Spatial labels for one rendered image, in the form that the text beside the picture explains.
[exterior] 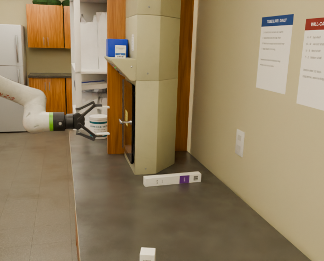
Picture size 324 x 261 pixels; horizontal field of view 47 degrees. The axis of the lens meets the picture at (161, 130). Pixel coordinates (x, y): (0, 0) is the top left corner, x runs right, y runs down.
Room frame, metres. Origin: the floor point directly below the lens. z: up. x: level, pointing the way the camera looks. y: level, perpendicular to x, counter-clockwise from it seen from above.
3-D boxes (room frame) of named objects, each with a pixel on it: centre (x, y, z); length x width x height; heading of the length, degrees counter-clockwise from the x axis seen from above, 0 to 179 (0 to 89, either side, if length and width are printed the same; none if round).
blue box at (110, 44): (1.96, 0.25, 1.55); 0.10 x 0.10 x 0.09; 15
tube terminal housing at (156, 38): (1.93, 0.05, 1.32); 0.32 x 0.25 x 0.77; 15
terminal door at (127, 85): (1.89, 0.18, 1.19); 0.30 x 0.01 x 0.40; 14
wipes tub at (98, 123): (2.47, 0.43, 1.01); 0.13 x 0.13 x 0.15
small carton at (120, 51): (1.83, 0.21, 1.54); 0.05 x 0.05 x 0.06; 3
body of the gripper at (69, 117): (1.77, 0.43, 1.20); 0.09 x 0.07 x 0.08; 105
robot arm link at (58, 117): (1.75, 0.50, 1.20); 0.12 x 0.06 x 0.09; 15
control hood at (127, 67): (1.88, 0.23, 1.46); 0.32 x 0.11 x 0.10; 15
